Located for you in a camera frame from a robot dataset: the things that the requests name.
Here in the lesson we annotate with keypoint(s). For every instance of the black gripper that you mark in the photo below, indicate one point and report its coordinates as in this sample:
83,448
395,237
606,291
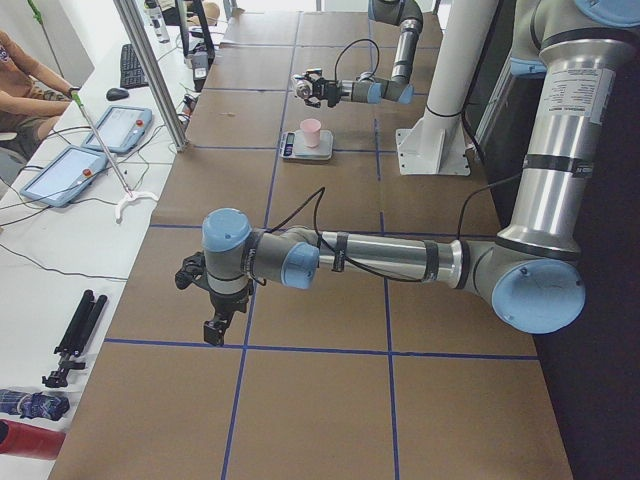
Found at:
333,91
229,302

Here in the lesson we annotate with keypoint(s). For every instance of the clear glass sauce bottle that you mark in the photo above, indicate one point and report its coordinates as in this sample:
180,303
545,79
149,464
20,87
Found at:
303,89

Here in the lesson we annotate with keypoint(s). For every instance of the digital kitchen scale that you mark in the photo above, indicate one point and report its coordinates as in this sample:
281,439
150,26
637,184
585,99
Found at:
293,147

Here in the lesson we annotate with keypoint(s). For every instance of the black folded tripod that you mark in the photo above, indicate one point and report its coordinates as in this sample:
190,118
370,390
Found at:
75,339

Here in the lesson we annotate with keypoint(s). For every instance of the white grabber stick tool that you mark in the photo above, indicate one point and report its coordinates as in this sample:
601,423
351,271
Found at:
130,195

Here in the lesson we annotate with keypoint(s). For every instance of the black keyboard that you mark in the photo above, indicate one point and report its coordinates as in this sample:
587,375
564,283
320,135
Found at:
131,72

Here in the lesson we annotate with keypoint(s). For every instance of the blue teach pendant far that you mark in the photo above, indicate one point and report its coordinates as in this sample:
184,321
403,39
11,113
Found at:
122,127

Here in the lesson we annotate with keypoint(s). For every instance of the blue teach pendant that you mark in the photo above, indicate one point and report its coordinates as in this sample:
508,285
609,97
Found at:
65,177
122,127

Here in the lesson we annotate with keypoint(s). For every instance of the black computer mouse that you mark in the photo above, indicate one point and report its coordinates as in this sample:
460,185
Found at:
115,94

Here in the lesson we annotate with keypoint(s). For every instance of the blue teach pendant near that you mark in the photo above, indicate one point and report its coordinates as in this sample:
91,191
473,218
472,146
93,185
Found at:
65,177

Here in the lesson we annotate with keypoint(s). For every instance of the red cylinder bottle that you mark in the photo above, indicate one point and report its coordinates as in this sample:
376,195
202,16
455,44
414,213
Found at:
24,440

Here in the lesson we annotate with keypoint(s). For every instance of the seated person orange shirt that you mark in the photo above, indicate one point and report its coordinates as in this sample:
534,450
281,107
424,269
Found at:
33,97

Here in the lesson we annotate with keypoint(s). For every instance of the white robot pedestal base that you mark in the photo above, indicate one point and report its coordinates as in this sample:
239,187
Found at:
436,145

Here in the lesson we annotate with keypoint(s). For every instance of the aluminium frame post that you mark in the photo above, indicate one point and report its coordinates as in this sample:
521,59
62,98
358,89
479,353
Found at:
136,32

